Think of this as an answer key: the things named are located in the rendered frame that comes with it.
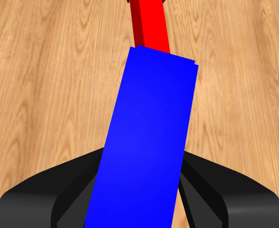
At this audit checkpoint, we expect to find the thin red peg bar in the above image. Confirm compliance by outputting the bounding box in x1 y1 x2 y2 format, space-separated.
129 0 171 55

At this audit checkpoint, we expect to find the blue hollow socket block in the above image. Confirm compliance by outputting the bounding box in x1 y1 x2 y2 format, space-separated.
84 46 199 228

